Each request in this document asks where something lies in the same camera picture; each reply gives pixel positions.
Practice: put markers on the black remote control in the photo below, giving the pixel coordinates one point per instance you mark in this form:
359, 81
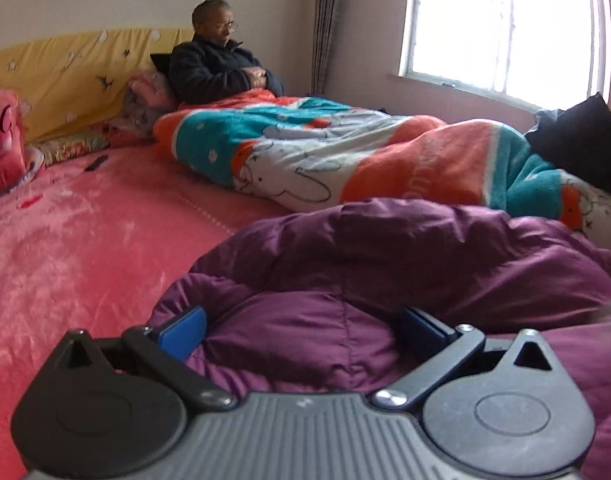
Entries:
95, 163

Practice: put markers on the floral pillow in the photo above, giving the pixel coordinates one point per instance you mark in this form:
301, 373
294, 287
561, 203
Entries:
70, 146

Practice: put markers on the purple down jacket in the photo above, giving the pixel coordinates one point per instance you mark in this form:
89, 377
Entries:
385, 260

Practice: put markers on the plain pink folded blanket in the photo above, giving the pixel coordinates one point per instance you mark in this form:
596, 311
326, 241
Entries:
3, 175

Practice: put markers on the window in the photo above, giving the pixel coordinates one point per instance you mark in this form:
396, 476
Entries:
485, 25

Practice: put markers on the yellow headboard cover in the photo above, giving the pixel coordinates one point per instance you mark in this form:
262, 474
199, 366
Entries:
60, 75

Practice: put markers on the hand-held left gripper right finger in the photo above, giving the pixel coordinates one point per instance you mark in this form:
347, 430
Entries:
420, 329

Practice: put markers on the orange teal printed blanket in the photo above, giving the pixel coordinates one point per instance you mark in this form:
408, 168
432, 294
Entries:
310, 135

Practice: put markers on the pink lettered folded blanket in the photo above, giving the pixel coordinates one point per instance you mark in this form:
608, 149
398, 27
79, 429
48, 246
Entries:
0, 125

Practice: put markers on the grey patterned curtain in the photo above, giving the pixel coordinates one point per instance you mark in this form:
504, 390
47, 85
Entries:
330, 20

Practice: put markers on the pink pillows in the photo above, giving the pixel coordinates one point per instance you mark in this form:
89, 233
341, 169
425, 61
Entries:
145, 95

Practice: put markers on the black bag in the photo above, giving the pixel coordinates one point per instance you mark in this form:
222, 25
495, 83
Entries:
585, 145

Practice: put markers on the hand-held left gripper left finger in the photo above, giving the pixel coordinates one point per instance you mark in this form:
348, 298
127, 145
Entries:
185, 329

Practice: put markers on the black cushion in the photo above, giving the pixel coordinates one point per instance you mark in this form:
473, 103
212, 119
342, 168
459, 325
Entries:
160, 65

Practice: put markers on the pink bed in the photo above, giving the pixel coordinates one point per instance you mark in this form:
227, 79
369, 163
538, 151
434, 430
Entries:
85, 240

